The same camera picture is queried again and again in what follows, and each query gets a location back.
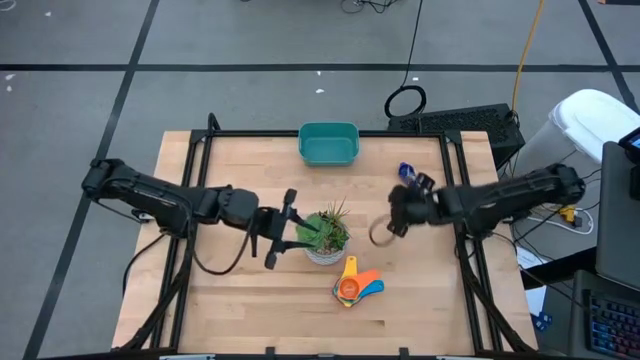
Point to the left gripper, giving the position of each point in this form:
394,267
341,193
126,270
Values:
272,225

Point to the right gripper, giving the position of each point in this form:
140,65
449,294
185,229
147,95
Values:
415,207

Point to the yellow measuring cup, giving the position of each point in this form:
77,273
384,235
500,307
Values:
351,265

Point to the orange measuring cup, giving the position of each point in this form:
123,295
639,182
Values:
370,276

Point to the light blue measuring cup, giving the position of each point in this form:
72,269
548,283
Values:
377,287

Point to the small dark blue measuring cup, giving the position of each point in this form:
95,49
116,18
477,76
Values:
406,172

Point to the green measuring cup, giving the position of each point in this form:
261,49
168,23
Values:
362,299

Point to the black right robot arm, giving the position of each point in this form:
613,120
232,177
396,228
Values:
500,200

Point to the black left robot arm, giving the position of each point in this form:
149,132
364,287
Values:
150,195

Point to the teal plastic basket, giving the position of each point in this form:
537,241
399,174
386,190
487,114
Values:
328,150

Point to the succulent in triangle-patterned pot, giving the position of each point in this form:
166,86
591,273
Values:
332,235

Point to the black perforated computer case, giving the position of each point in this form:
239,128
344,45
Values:
475,122

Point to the white paper sheet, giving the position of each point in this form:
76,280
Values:
535,300

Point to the yellow power plug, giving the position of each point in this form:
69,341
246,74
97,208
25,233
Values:
567,214

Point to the white trash bin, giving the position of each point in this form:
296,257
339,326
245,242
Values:
595,120

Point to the backlit black keyboard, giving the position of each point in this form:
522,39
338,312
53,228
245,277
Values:
615,330

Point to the black device with screen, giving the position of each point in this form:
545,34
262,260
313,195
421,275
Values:
632,145

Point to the black metal table frame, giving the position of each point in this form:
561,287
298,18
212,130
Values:
250,133

